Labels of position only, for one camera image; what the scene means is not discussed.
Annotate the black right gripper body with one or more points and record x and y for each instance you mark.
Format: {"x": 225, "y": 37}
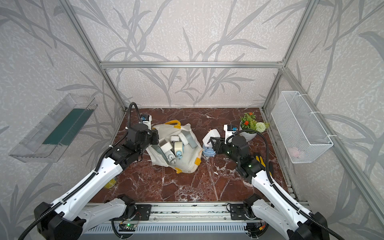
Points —
{"x": 227, "y": 150}

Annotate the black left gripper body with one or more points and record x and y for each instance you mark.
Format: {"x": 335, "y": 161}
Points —
{"x": 149, "y": 139}

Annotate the light blue face alarm clock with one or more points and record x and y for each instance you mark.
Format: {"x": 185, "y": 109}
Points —
{"x": 208, "y": 151}

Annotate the white canvas bag yellow handles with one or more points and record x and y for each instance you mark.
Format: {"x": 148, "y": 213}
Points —
{"x": 171, "y": 131}

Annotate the white digital clock dark screen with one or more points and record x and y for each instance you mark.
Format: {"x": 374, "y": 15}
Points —
{"x": 165, "y": 146}

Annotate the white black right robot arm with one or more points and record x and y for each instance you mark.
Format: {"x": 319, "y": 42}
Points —
{"x": 284, "y": 214}

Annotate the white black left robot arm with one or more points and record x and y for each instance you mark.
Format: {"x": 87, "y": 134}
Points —
{"x": 66, "y": 219}

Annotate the grey square analog clock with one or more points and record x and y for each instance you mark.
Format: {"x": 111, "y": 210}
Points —
{"x": 188, "y": 139}

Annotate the white twin bell alarm clock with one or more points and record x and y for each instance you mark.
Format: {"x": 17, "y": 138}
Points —
{"x": 171, "y": 158}

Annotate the blue twin bell alarm clock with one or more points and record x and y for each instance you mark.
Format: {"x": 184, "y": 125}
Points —
{"x": 179, "y": 150}

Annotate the yellow work glove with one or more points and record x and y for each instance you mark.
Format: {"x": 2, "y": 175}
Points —
{"x": 262, "y": 162}

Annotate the white pot artificial plant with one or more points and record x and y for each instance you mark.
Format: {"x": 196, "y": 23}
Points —
{"x": 250, "y": 124}

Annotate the pink object in basket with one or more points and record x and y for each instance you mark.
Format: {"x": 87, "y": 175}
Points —
{"x": 295, "y": 153}

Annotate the green yellow tape roll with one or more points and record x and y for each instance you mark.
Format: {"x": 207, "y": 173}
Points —
{"x": 110, "y": 184}

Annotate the green circuit board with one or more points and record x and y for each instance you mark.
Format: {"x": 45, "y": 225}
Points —
{"x": 127, "y": 227}

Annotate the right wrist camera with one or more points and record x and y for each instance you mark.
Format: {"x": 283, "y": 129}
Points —
{"x": 229, "y": 131}

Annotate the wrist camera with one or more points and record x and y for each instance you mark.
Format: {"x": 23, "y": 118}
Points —
{"x": 145, "y": 118}
{"x": 229, "y": 131}

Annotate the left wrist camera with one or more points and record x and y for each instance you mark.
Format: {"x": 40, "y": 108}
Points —
{"x": 145, "y": 118}

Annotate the white wire mesh basket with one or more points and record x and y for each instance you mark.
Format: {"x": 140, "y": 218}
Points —
{"x": 299, "y": 127}

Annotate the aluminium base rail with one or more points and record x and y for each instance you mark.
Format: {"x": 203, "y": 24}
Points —
{"x": 177, "y": 218}

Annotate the clear plastic wall shelf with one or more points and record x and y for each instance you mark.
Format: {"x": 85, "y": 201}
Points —
{"x": 47, "y": 142}

